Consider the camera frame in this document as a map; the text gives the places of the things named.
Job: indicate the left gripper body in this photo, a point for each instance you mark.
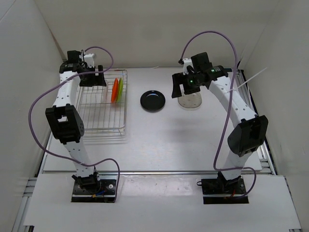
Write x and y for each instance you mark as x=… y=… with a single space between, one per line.
x=89 y=79

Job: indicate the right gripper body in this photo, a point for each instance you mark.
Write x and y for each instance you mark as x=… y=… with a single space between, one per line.
x=191 y=79

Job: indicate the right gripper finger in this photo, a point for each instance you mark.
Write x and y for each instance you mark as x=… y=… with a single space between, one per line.
x=177 y=80
x=190 y=89

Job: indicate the clear speckled plate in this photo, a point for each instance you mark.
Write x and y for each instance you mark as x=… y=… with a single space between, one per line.
x=190 y=101

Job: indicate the black plate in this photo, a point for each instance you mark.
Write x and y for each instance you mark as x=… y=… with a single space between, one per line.
x=152 y=101

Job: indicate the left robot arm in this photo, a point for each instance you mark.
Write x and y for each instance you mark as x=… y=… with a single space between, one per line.
x=64 y=120

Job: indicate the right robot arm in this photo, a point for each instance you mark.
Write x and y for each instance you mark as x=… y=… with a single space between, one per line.
x=216 y=81

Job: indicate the orange plate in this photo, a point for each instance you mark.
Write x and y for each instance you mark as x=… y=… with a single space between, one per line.
x=115 y=91

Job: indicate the green plate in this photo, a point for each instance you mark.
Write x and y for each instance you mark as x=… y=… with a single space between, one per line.
x=120 y=89

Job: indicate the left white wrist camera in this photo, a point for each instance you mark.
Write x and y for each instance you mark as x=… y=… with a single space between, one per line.
x=88 y=60

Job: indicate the wire dish rack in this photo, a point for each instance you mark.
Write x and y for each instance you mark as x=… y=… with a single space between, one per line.
x=104 y=123

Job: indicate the white cable tie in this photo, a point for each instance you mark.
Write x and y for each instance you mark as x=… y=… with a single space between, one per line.
x=251 y=78

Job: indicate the aluminium rail front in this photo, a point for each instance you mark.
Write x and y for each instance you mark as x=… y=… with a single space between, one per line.
x=140 y=172

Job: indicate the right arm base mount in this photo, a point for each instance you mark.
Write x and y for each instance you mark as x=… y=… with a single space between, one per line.
x=221 y=191

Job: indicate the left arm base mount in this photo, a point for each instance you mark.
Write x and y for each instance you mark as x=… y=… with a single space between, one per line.
x=94 y=189

